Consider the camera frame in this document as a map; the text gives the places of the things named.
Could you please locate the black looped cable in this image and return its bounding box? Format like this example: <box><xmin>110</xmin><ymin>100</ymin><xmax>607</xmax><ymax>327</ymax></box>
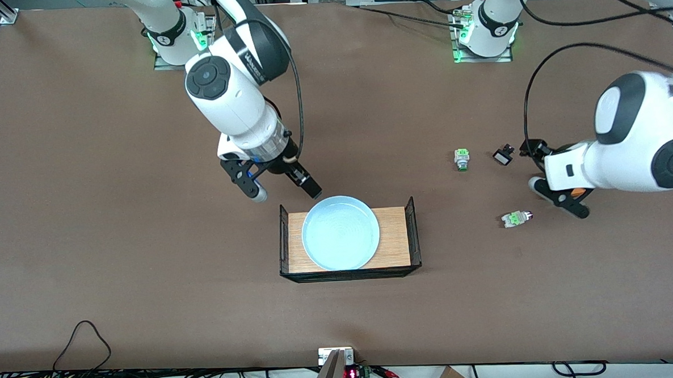
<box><xmin>50</xmin><ymin>320</ymin><xmax>113</xmax><ymax>373</ymax></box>

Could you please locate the silver pole mount plate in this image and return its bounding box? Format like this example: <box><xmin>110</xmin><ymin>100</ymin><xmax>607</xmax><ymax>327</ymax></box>
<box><xmin>317</xmin><ymin>346</ymin><xmax>355</xmax><ymax>367</ymax></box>

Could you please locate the black cable coil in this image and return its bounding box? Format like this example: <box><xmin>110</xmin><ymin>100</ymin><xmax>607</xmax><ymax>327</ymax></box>
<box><xmin>550</xmin><ymin>359</ymin><xmax>608</xmax><ymax>378</ymax></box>

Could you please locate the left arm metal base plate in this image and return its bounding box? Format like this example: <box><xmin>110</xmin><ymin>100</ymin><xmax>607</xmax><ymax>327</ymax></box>
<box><xmin>448</xmin><ymin>5</ymin><xmax>515</xmax><ymax>65</ymax></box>

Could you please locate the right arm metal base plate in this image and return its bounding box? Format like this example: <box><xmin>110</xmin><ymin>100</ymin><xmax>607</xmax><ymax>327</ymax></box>
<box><xmin>152</xmin><ymin>12</ymin><xmax>218</xmax><ymax>72</ymax></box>

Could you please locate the red alligator clip lead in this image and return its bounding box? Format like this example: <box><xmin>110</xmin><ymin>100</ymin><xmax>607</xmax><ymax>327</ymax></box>
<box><xmin>372</xmin><ymin>364</ymin><xmax>415</xmax><ymax>378</ymax></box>

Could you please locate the black wire basket wooden base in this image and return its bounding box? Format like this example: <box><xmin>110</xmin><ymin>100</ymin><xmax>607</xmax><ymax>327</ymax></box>
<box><xmin>276</xmin><ymin>196</ymin><xmax>423</xmax><ymax>284</ymax></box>

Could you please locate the short black table cable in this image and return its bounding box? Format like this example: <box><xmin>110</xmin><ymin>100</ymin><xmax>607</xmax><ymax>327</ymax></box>
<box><xmin>414</xmin><ymin>0</ymin><xmax>465</xmax><ymax>18</ymax></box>

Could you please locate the small black switch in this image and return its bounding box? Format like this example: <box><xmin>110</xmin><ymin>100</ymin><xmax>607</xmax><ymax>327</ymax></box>
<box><xmin>492</xmin><ymin>144</ymin><xmax>516</xmax><ymax>167</ymax></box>

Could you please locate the green white switch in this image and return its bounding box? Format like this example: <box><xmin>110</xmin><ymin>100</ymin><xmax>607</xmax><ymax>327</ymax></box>
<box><xmin>500</xmin><ymin>209</ymin><xmax>534</xmax><ymax>229</ymax></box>

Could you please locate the light blue ceramic plate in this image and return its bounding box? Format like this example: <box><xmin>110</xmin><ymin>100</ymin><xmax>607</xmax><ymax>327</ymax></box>
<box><xmin>300</xmin><ymin>194</ymin><xmax>382</xmax><ymax>273</ymax></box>

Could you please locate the long black table cable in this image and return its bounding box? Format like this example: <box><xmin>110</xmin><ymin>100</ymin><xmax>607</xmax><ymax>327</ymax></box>
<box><xmin>344</xmin><ymin>0</ymin><xmax>466</xmax><ymax>35</ymax></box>

